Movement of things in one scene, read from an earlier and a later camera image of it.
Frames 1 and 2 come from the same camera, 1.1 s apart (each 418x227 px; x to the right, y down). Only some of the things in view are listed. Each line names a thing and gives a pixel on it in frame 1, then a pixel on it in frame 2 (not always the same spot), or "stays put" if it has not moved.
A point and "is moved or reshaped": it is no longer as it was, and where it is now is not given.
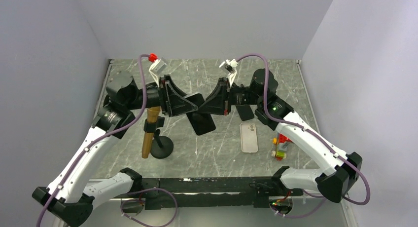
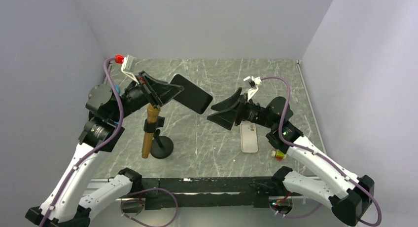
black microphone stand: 162,147 stays put
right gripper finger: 217,102 to 225,119
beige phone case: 248,137 stays put
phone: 202,122 is moved or reshaped
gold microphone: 153,115 stays put
